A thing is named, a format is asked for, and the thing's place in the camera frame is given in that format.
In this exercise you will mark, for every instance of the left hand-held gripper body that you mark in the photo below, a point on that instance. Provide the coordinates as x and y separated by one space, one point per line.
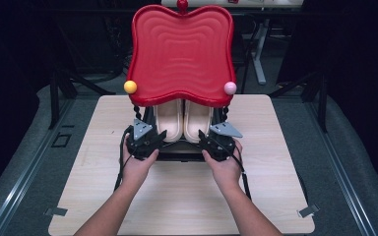
141 137

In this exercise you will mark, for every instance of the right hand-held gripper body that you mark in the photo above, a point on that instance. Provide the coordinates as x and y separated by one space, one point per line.
223 141

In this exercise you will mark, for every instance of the cream clog shoe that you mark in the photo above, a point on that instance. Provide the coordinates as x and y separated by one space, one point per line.
198 119
169 119

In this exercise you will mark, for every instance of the red and black shoe rack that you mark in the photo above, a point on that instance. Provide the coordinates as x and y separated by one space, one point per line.
182 59

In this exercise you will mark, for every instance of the person's right hand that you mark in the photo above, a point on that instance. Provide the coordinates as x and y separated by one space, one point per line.
224 172

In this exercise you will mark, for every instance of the person's left hand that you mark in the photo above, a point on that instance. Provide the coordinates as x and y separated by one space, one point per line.
138 172

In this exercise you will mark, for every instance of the black metal stand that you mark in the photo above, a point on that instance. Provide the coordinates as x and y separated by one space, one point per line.
321 98
62 88

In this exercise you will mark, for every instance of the grey table clamp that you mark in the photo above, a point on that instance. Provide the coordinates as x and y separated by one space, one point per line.
308 210
55 211

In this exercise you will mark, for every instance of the metal floor rail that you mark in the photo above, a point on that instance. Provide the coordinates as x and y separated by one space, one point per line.
23 177
341 177

